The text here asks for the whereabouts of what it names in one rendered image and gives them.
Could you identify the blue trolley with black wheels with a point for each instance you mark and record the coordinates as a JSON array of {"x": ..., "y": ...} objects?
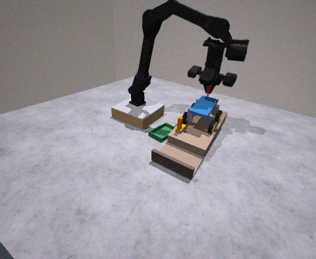
[{"x": 203, "y": 107}]

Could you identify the tan wooden ramp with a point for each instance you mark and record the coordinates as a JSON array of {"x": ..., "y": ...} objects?
[{"x": 184, "y": 152}]

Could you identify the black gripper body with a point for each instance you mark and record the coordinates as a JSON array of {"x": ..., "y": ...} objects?
[{"x": 228, "y": 80}]

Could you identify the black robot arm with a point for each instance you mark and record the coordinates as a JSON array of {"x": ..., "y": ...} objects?
[{"x": 215, "y": 26}]

